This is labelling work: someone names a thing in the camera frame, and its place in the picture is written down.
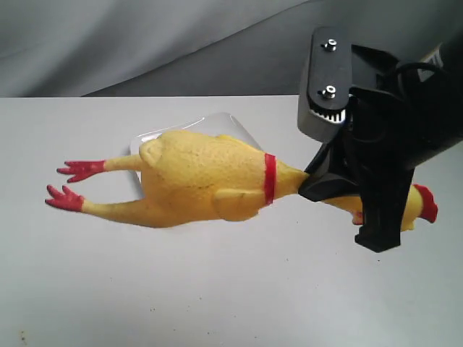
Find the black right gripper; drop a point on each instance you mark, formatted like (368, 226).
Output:
(385, 141)

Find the yellow rubber chicken toy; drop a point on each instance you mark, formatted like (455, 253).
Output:
(266, 181)

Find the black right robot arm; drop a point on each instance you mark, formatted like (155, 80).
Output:
(440, 95)

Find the white square plate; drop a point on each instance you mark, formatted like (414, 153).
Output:
(224, 124)

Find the grey backdrop cloth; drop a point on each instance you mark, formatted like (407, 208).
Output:
(189, 48)

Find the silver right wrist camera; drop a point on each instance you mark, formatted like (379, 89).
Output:
(324, 88)

